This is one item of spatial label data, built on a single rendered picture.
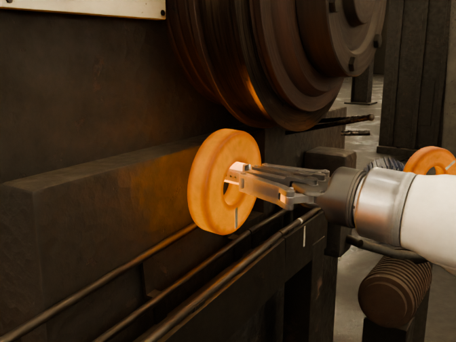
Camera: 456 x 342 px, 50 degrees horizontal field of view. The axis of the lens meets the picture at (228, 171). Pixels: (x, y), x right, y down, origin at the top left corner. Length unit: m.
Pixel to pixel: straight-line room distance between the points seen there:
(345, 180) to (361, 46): 0.32
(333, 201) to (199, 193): 0.18
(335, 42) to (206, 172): 0.26
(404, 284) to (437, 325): 0.95
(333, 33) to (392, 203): 0.27
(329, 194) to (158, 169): 0.24
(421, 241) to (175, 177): 0.35
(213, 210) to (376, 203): 0.22
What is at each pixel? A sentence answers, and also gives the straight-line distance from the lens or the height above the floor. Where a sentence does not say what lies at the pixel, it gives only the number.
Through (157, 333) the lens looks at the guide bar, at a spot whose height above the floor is 0.69.
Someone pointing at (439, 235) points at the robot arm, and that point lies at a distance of 0.57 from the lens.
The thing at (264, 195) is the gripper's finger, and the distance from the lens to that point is 0.64.
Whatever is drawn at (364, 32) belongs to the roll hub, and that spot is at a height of 1.04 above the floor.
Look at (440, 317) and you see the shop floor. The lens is 2.16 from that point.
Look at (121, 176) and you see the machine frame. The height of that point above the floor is 0.86.
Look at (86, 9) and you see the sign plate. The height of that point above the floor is 1.06.
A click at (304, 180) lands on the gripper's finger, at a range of 0.64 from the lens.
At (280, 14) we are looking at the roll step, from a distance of 0.70.
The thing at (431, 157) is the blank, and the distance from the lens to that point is 1.29.
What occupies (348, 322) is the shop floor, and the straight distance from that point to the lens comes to 2.01.
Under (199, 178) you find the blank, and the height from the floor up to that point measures 0.85.
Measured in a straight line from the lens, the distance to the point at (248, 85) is 0.70.
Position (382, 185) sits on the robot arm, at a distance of 0.59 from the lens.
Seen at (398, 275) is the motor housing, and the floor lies 0.53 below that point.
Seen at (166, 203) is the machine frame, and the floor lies 0.80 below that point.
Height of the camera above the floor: 1.02
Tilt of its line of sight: 14 degrees down
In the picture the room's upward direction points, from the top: straight up
